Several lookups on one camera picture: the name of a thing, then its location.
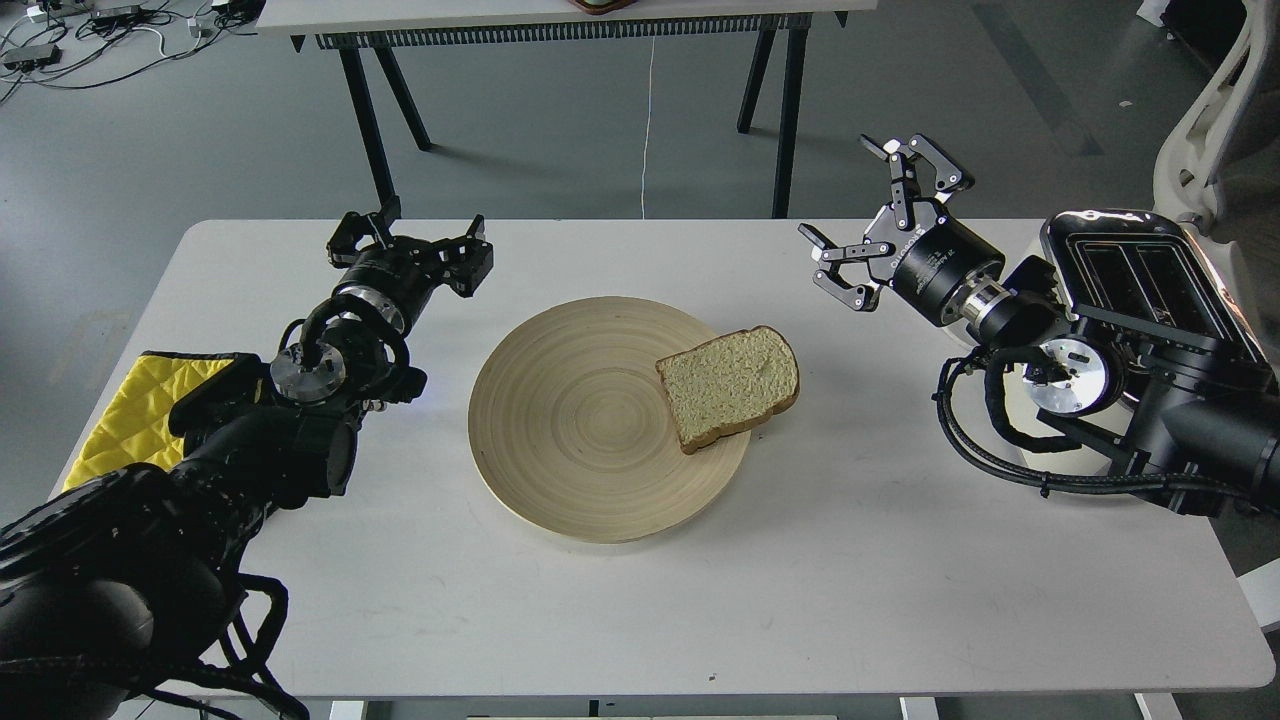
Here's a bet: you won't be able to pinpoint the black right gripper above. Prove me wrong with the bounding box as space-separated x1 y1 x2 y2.
797 133 1006 328

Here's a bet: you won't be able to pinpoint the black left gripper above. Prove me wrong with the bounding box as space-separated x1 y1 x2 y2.
326 196 494 323

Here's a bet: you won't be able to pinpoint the slice of white bread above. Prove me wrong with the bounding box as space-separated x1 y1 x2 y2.
655 325 800 455

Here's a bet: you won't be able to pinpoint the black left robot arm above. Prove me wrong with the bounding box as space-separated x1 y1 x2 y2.
1 196 493 719

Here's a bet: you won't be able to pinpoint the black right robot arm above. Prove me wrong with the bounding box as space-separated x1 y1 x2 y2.
799 135 1279 518

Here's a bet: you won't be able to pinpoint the cream white toaster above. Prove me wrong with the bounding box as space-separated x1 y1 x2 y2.
1039 209 1277 396

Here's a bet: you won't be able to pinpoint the white background table black legs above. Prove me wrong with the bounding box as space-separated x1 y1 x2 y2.
255 1 876 219

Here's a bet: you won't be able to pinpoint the round wooden plate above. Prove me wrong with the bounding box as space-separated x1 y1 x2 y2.
468 296 749 544

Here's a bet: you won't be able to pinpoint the brown object on background table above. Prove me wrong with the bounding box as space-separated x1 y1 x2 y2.
570 0 635 15

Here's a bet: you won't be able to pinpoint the white office chair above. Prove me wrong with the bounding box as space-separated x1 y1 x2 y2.
1153 1 1277 237

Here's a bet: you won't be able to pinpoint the yellow quilted cloth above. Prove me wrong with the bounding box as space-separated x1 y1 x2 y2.
59 351 259 492

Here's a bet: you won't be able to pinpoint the white hanging cable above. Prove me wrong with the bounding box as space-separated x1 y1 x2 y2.
640 36 658 220

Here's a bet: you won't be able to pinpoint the floor cables and power strips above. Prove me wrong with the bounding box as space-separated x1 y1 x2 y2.
0 0 265 106

